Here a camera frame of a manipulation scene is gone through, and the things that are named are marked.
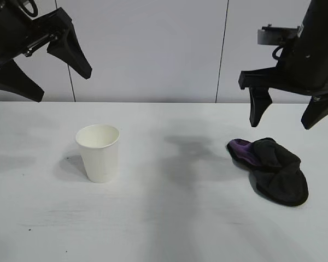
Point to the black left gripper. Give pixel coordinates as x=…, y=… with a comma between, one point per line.
x=11, y=27

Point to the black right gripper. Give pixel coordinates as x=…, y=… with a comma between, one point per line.
x=311, y=71

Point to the black and purple cloth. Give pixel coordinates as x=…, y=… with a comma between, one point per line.
x=278, y=172

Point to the white paper cup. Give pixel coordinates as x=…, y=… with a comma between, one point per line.
x=99, y=158

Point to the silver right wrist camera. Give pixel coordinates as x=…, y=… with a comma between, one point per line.
x=276, y=35

